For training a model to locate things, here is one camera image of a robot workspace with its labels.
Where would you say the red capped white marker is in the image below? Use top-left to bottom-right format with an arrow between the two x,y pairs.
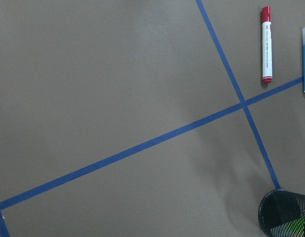
261,5 -> 273,84

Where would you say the green highlighter pen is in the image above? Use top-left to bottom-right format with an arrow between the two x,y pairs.
270,217 -> 305,237

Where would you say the black mesh pen cup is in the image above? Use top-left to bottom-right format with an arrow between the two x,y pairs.
258,190 -> 305,237

